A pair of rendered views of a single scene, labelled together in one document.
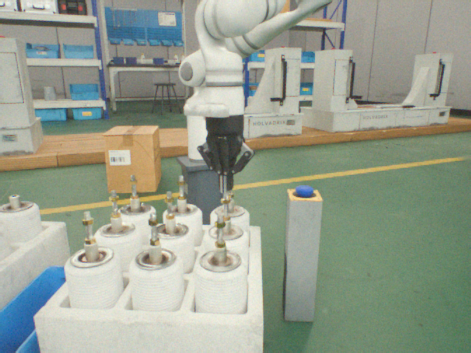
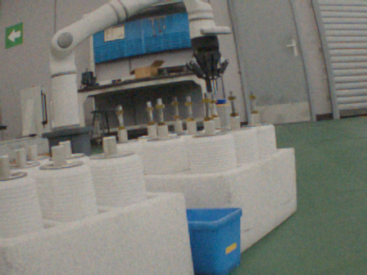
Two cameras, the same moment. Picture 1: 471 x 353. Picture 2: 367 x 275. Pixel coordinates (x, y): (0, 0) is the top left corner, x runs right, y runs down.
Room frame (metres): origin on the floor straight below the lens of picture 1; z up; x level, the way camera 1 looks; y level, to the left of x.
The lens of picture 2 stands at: (0.10, 1.16, 0.31)
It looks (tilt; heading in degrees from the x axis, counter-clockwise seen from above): 3 degrees down; 300
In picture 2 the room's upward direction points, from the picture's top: 7 degrees counter-clockwise
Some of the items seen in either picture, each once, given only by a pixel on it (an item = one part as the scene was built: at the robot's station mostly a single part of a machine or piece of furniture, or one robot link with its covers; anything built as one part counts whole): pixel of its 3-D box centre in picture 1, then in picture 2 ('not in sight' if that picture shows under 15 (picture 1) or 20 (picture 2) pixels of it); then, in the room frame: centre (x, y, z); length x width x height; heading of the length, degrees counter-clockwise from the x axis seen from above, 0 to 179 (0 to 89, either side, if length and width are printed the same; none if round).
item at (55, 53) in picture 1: (43, 51); not in sight; (4.83, 2.54, 0.90); 0.50 x 0.38 x 0.21; 21
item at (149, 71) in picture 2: not in sight; (147, 70); (3.46, -3.89, 0.87); 0.40 x 0.30 x 0.23; 8
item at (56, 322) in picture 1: (174, 295); (200, 199); (0.67, 0.14, 0.09); 0.39 x 0.39 x 0.18; 87
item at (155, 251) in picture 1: (155, 252); (235, 123); (0.56, 0.14, 0.26); 0.02 x 0.02 x 0.03
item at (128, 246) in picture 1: (121, 267); (169, 180); (0.68, 0.26, 0.16); 0.10 x 0.10 x 0.18
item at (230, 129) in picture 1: (225, 134); (206, 51); (0.67, 0.02, 0.46); 0.08 x 0.08 x 0.09
